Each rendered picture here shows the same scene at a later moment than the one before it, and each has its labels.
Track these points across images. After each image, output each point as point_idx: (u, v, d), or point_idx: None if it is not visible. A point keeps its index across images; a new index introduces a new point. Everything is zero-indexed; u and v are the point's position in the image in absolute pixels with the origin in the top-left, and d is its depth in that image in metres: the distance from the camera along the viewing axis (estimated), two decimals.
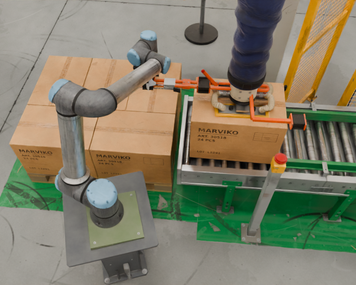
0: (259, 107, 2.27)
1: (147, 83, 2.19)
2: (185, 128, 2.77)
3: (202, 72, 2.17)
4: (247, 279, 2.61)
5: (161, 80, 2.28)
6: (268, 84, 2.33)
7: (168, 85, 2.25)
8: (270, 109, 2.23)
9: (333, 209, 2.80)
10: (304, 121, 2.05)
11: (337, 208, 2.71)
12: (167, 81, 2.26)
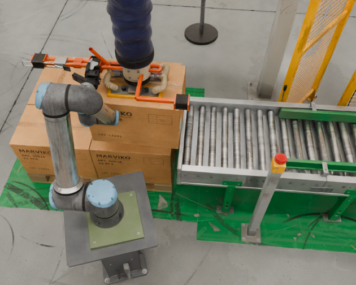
0: (152, 88, 2.21)
1: None
2: (185, 128, 2.77)
3: (90, 50, 2.11)
4: (247, 279, 2.61)
5: (53, 59, 2.22)
6: (165, 65, 2.28)
7: (58, 64, 2.19)
8: (161, 90, 2.17)
9: (333, 209, 2.80)
10: (187, 100, 2.00)
11: (337, 208, 2.71)
12: (58, 60, 2.20)
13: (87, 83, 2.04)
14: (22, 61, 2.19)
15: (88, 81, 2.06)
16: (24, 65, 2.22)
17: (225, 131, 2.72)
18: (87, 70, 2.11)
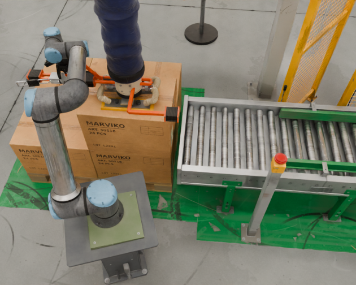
0: (144, 100, 2.31)
1: (60, 79, 2.24)
2: (185, 128, 2.77)
3: None
4: (247, 279, 2.61)
5: (48, 74, 2.32)
6: (156, 78, 2.37)
7: (53, 79, 2.29)
8: (152, 102, 2.27)
9: (333, 209, 2.80)
10: (177, 113, 2.09)
11: (337, 208, 2.71)
12: (53, 75, 2.30)
13: None
14: (17, 82, 2.26)
15: None
16: (18, 85, 2.29)
17: (225, 131, 2.72)
18: None
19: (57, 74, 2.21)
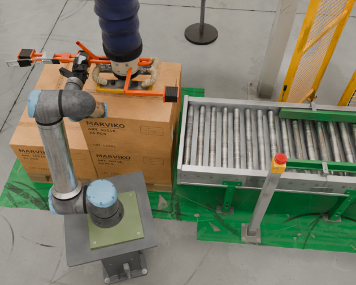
0: (142, 82, 2.18)
1: None
2: (185, 128, 2.77)
3: (77, 44, 2.08)
4: (247, 279, 2.61)
5: (40, 54, 2.19)
6: (155, 59, 2.24)
7: (46, 59, 2.16)
8: (151, 83, 2.14)
9: (333, 209, 2.80)
10: (177, 93, 1.96)
11: (337, 208, 2.71)
12: (46, 55, 2.17)
13: (74, 77, 2.01)
14: (7, 61, 2.13)
15: (76, 76, 2.03)
16: (9, 65, 2.15)
17: (225, 131, 2.72)
18: (74, 64, 2.08)
19: None
